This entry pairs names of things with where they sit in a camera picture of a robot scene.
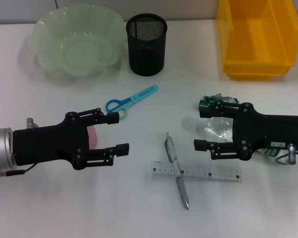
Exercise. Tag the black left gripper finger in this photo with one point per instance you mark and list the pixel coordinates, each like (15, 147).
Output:
(104, 153)
(96, 116)

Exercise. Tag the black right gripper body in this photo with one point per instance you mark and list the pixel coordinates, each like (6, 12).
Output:
(270, 129)

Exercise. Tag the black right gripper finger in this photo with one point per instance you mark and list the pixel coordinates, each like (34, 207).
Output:
(221, 148)
(213, 112)

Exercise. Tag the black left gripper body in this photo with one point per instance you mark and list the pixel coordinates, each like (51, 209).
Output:
(44, 141)

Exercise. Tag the clear bottle with green label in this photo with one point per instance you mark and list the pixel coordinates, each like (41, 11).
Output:
(218, 129)

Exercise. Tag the pink peach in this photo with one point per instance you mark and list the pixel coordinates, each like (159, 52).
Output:
(92, 137)

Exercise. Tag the blue scissors with sheath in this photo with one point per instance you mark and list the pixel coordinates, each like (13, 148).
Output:
(139, 95)

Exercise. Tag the transparent plastic ruler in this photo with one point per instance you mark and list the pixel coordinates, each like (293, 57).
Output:
(213, 171)

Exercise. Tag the silver ballpoint pen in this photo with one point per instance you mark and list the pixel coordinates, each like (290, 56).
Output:
(171, 153)

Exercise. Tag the translucent green fruit bowl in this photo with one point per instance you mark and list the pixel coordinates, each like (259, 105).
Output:
(72, 49)

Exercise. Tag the black mesh pen holder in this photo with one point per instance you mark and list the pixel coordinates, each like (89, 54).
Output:
(146, 49)

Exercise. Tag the yellow plastic bin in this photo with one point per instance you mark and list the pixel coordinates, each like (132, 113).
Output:
(260, 39)

